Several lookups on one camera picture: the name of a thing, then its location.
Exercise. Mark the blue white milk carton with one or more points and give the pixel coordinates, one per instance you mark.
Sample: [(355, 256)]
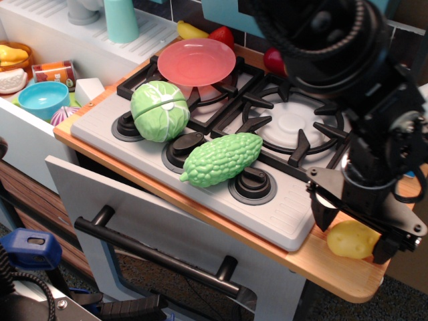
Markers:
[(410, 174)]

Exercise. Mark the white oven door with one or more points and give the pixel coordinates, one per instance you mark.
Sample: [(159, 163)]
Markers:
[(270, 290)]

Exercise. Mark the white toy sink unit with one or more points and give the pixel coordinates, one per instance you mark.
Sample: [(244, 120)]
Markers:
[(45, 28)]

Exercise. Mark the white toy fish piece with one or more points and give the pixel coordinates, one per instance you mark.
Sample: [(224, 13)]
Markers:
[(13, 81)]

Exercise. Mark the orange brown toy can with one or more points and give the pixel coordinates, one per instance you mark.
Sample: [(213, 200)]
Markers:
[(61, 71)]

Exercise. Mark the orange transparent bowl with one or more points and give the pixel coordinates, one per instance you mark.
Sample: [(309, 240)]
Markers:
[(25, 64)]

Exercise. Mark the black right burner grate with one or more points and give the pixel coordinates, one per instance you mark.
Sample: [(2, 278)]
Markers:
[(298, 131)]

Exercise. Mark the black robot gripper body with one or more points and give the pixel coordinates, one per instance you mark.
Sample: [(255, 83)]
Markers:
[(370, 185)]

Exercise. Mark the yellow toy potato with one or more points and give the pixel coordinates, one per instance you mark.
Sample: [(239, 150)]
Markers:
[(352, 239)]

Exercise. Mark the black left stove knob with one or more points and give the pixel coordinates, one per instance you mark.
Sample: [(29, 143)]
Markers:
[(124, 129)]

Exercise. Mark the green toy bitter melon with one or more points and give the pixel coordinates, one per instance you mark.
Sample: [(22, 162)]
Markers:
[(221, 159)]

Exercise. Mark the red yellow toy apple half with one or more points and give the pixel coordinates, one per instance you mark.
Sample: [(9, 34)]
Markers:
[(273, 62)]

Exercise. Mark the red toy strawberry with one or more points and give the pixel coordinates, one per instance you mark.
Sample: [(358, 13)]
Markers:
[(224, 35)]

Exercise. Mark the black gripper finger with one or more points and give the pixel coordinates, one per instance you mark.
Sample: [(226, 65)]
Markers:
[(386, 247), (323, 211)]

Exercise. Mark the blue plastic bowl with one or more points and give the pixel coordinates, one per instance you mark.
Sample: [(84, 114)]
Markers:
[(44, 99)]

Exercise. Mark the white toy carton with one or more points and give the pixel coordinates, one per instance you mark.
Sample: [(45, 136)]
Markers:
[(87, 89)]

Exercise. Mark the grey toy stove top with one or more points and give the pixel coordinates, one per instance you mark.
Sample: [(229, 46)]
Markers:
[(285, 221)]

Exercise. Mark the black middle stove knob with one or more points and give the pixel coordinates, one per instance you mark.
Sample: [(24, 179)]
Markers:
[(176, 152)]

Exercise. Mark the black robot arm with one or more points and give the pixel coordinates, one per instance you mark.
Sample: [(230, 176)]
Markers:
[(339, 51)]

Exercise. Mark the black right stove knob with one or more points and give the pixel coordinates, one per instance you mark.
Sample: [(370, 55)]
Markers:
[(253, 186)]

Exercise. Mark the grey toy faucet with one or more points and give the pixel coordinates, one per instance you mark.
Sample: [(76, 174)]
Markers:
[(84, 12)]

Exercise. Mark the yellow toy banana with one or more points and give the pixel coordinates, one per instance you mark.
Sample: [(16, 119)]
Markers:
[(187, 31)]

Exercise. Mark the black stove knob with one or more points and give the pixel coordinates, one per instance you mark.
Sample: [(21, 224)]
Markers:
[(253, 186), (176, 152), (124, 129)]

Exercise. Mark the teal toy range hood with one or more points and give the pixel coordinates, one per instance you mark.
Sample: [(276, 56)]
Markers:
[(234, 14)]

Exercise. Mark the mint green plastic cup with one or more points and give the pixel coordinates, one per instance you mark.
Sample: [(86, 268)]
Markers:
[(121, 21)]

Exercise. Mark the black burner grate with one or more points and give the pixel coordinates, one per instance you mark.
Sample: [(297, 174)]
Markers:
[(298, 131), (207, 104)]

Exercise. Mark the black left burner grate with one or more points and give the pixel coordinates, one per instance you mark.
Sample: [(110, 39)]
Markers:
[(207, 104)]

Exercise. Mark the green toy cabbage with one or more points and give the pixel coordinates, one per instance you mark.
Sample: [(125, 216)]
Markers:
[(159, 110)]

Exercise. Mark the black oven door handle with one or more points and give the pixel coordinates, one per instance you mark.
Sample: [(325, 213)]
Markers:
[(221, 281)]

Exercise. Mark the purple toy onion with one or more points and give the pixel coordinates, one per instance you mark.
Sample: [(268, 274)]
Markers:
[(62, 114)]

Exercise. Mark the blue plastic clamp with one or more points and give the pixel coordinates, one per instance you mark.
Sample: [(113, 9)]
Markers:
[(32, 250)]

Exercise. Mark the yellow toy pear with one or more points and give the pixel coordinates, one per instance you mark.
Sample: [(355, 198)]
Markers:
[(11, 56)]

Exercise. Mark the pink plastic plate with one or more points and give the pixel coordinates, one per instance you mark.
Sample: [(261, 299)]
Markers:
[(196, 62)]

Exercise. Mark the wooden counter top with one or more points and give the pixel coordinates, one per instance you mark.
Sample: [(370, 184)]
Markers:
[(355, 280)]

